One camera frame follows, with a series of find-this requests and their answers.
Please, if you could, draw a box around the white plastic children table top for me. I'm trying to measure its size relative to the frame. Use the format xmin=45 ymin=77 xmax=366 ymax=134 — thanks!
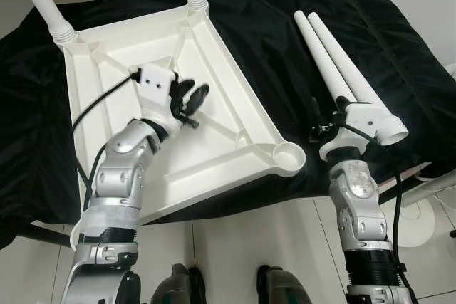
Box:
xmin=61 ymin=1 xmax=307 ymax=248

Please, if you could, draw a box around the black cloth table cover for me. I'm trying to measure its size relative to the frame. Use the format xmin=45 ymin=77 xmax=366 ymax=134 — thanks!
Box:
xmin=0 ymin=0 xmax=456 ymax=248

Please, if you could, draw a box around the black metal table leg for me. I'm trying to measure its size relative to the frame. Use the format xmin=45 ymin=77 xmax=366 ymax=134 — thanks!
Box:
xmin=378 ymin=165 xmax=432 ymax=205
xmin=20 ymin=220 xmax=72 ymax=249

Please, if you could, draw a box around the white standing fan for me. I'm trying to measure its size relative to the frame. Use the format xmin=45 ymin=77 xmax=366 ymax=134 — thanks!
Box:
xmin=395 ymin=62 xmax=456 ymax=248

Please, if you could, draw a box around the grey robot right leg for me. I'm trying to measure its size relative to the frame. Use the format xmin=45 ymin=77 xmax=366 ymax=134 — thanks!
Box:
xmin=256 ymin=265 xmax=314 ymax=304

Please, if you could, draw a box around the grey robot leg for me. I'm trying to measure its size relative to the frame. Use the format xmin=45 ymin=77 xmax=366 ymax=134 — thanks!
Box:
xmin=256 ymin=265 xmax=314 ymax=304
xmin=150 ymin=265 xmax=207 ymax=304

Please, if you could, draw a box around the grey robot left leg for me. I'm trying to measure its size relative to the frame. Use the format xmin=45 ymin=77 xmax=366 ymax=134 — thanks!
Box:
xmin=150 ymin=265 xmax=207 ymax=304

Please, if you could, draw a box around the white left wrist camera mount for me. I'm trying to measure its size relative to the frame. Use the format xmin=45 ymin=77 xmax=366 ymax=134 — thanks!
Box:
xmin=135 ymin=65 xmax=179 ymax=130

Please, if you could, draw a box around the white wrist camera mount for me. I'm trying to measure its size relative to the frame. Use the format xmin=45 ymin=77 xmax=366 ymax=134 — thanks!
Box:
xmin=135 ymin=65 xmax=179 ymax=130
xmin=319 ymin=103 xmax=380 ymax=161

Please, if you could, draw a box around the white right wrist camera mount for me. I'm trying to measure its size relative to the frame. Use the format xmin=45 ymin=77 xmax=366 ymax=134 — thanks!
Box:
xmin=319 ymin=103 xmax=380 ymax=161

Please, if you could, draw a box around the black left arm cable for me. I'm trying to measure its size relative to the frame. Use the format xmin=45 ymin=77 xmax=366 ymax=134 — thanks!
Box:
xmin=71 ymin=69 xmax=143 ymax=198

